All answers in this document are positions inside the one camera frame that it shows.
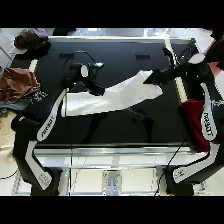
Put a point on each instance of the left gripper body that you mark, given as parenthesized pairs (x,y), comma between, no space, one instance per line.
(96,89)

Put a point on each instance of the black garment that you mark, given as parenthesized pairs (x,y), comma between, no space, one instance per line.
(33,51)

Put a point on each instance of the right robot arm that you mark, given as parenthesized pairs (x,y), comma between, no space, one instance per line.
(208,123)

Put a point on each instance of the silver frame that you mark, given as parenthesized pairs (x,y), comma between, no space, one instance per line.
(100,151)

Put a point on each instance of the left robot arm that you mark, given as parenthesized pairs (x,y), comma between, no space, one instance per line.
(50,116)

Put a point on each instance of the white shirt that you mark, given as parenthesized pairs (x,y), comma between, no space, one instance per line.
(110,98)

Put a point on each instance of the grey garment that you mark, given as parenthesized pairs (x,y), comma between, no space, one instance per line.
(13,106)

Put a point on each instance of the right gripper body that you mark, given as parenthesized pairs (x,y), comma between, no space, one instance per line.
(156,77)

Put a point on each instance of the cream garment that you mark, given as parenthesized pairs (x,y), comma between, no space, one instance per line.
(6,133)

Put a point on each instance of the brown garment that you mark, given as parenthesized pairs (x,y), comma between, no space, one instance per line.
(18,85)

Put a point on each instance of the dark red garment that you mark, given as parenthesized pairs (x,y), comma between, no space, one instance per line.
(193,115)

